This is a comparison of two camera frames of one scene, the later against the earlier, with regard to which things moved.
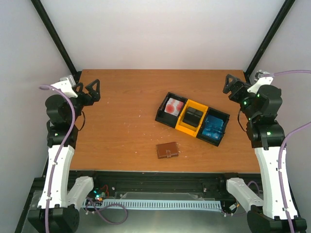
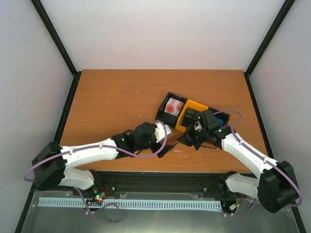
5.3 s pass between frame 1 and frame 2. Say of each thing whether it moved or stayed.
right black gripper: moved
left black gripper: moved
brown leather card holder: moved
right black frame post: stayed
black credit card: stayed
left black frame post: stayed
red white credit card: stayed
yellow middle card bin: stayed
